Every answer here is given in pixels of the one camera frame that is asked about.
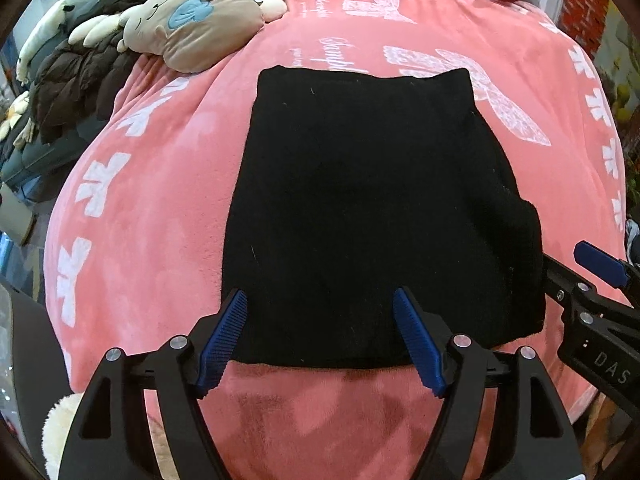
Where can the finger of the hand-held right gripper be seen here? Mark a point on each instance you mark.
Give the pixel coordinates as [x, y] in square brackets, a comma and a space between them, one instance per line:
[575, 300]
[600, 264]

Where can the brown puffer jacket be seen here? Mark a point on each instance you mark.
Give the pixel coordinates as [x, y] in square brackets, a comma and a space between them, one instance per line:
[75, 85]

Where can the white fluffy plush toy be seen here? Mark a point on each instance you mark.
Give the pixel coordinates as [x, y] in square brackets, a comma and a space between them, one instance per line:
[57, 435]

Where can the long white plush toy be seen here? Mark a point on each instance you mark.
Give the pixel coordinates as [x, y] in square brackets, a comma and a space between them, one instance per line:
[42, 30]

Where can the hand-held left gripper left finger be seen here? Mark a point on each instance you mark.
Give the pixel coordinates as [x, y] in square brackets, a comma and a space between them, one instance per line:
[222, 345]

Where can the pink printed blanket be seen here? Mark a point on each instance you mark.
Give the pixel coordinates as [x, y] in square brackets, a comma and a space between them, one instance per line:
[150, 200]

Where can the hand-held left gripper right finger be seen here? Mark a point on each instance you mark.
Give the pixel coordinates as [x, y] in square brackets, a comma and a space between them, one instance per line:
[417, 345]

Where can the black knit garment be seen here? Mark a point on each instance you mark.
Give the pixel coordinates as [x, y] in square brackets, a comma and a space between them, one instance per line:
[360, 210]

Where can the brick pattern wall poster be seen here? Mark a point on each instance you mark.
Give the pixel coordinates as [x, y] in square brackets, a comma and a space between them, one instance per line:
[587, 10]

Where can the yellow flowers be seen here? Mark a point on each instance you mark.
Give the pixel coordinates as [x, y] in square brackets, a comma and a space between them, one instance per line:
[625, 100]

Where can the tan animal face cushion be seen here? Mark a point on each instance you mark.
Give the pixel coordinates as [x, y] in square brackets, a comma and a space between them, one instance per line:
[210, 30]

